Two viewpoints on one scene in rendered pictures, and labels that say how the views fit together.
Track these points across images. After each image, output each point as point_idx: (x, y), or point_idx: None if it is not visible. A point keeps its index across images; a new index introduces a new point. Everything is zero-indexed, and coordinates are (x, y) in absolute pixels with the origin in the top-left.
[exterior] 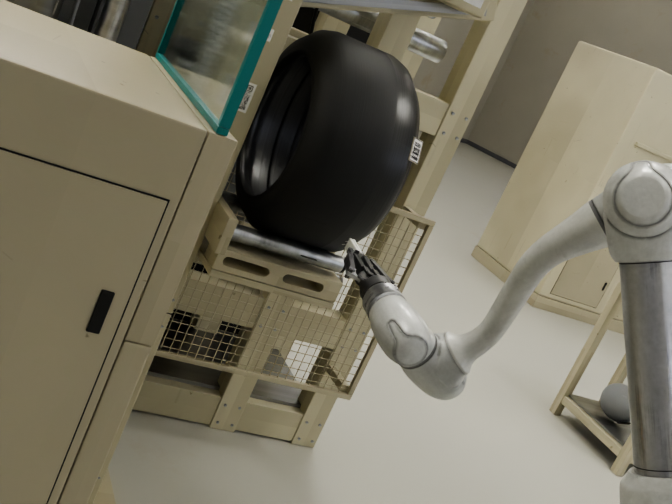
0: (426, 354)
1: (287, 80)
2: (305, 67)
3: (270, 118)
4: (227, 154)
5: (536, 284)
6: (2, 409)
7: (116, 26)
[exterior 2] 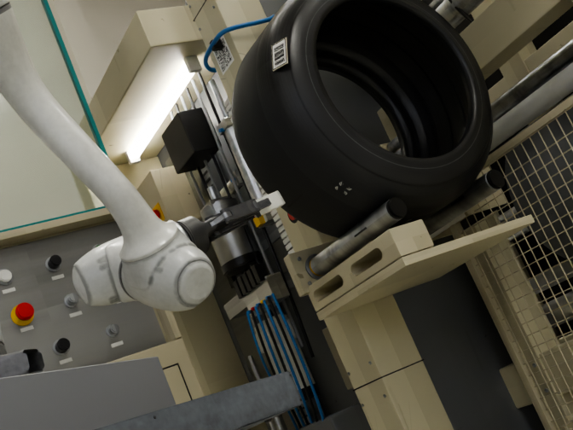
0: (82, 277)
1: (410, 74)
2: (397, 52)
3: (436, 116)
4: None
5: (36, 124)
6: None
7: (251, 185)
